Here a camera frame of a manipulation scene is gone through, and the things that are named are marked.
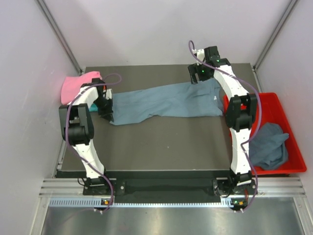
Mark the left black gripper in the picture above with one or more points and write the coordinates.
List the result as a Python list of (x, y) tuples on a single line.
[(109, 110)]

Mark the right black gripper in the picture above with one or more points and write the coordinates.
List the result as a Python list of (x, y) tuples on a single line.
[(194, 69)]

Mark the grey-blue polo shirt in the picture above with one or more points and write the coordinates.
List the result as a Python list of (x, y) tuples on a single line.
[(176, 100)]

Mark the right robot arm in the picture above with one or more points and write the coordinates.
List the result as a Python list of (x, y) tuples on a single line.
[(241, 111)]

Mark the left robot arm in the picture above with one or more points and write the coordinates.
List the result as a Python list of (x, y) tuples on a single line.
[(78, 131)]

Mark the folded teal t-shirt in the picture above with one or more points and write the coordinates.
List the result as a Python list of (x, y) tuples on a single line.
[(93, 108)]

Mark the folded pink t-shirt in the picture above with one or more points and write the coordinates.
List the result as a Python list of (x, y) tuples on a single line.
[(72, 84)]

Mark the red plastic bin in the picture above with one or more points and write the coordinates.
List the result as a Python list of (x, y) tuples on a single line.
[(271, 111)]

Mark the grey-blue shirt in bin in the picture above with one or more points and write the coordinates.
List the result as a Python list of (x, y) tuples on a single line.
[(268, 150)]

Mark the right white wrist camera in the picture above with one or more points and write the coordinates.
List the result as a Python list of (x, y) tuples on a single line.
[(200, 55)]

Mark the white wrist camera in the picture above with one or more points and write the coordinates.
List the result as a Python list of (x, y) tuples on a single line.
[(108, 94), (200, 55)]

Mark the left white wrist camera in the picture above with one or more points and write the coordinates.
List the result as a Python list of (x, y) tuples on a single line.
[(108, 94)]

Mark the grey slotted cable duct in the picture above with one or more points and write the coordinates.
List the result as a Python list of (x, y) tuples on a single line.
[(103, 203)]

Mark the aluminium frame rail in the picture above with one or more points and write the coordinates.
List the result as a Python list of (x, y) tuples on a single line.
[(267, 187)]

